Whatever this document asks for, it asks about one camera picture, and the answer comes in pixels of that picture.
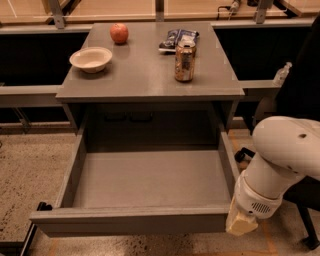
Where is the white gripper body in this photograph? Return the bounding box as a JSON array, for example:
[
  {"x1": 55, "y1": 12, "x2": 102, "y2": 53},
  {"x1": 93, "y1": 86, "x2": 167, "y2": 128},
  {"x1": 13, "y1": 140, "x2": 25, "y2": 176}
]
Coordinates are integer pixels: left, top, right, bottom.
[{"x1": 234, "y1": 170, "x2": 282, "y2": 219}]

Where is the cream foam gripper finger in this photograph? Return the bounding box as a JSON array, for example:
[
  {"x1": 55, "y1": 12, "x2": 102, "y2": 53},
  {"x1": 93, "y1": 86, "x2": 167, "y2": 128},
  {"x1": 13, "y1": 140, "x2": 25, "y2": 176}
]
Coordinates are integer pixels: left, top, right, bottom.
[{"x1": 226, "y1": 198, "x2": 258, "y2": 236}]

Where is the grey top drawer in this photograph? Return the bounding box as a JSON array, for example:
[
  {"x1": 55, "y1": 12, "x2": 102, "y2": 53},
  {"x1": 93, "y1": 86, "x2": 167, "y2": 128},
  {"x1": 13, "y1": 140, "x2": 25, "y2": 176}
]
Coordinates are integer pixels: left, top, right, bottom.
[{"x1": 29, "y1": 109, "x2": 249, "y2": 238}]

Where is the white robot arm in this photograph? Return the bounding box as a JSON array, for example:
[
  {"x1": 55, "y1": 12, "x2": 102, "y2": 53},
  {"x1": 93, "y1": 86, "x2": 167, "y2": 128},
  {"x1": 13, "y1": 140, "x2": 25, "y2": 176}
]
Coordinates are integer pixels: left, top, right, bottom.
[{"x1": 226, "y1": 116, "x2": 320, "y2": 236}]

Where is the grey drawer cabinet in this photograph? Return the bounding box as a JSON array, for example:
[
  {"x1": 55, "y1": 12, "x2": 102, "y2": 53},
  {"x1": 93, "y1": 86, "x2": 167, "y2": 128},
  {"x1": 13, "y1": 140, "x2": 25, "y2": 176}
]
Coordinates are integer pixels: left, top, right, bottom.
[{"x1": 56, "y1": 22, "x2": 244, "y2": 104}]

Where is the black office chair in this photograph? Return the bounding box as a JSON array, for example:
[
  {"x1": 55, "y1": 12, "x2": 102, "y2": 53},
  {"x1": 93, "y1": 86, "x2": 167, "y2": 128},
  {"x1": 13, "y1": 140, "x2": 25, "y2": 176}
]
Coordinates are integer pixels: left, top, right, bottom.
[{"x1": 226, "y1": 16, "x2": 320, "y2": 250}]

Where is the grey long bench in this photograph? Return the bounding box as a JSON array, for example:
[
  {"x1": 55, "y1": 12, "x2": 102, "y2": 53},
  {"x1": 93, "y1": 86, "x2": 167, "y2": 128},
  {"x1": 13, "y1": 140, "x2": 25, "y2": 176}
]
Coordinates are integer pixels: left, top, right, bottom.
[{"x1": 0, "y1": 80, "x2": 279, "y2": 108}]

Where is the clear plastic bottle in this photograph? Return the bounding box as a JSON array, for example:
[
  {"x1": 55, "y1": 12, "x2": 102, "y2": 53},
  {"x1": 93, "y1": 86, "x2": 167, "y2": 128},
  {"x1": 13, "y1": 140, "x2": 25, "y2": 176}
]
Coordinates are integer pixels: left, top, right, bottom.
[{"x1": 273, "y1": 62, "x2": 292, "y2": 87}]

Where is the gold soda can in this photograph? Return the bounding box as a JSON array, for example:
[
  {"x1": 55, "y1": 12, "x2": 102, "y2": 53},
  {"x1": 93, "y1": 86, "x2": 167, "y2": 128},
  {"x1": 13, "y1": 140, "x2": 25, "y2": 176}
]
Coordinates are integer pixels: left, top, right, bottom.
[{"x1": 175, "y1": 40, "x2": 196, "y2": 82}]

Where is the blue chip bag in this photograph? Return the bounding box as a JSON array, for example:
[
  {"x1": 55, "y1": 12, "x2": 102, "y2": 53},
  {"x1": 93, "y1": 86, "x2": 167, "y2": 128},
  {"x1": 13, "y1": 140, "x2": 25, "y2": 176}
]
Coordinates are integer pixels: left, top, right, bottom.
[{"x1": 159, "y1": 29, "x2": 199, "y2": 52}]

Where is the red apple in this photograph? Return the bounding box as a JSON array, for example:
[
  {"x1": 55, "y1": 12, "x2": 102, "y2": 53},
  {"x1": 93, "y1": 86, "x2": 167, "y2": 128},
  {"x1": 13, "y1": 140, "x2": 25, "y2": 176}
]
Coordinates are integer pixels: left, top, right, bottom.
[{"x1": 110, "y1": 23, "x2": 129, "y2": 44}]

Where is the white paper bowl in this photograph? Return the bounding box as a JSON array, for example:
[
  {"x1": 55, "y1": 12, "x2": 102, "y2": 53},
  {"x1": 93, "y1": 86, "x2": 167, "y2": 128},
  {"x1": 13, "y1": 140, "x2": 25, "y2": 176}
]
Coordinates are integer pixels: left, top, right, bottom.
[{"x1": 69, "y1": 47, "x2": 112, "y2": 74}]

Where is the black metal stand leg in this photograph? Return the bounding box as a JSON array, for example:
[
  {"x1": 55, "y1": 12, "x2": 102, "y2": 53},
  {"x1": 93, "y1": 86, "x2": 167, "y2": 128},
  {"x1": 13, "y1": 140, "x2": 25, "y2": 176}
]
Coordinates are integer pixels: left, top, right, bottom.
[{"x1": 0, "y1": 201, "x2": 54, "y2": 256}]

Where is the black cable with plug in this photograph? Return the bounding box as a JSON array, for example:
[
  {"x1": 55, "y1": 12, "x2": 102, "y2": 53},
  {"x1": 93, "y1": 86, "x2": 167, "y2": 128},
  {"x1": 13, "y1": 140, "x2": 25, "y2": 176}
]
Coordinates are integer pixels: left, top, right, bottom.
[{"x1": 216, "y1": 0, "x2": 242, "y2": 20}]

